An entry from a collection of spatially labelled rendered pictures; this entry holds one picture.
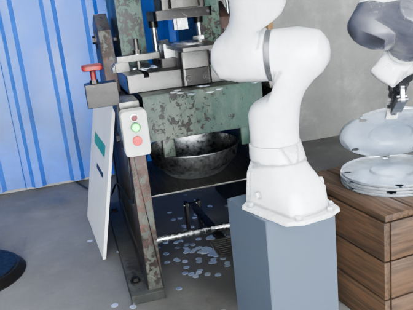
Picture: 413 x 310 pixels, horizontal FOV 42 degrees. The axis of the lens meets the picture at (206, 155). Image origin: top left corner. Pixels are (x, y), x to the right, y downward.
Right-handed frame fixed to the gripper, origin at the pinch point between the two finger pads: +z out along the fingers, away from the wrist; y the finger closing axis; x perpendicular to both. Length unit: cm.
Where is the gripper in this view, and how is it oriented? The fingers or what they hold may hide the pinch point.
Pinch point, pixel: (392, 109)
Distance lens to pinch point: 153.5
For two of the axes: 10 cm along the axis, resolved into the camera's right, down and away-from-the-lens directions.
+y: 0.3, -8.8, 4.8
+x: -9.9, 0.5, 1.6
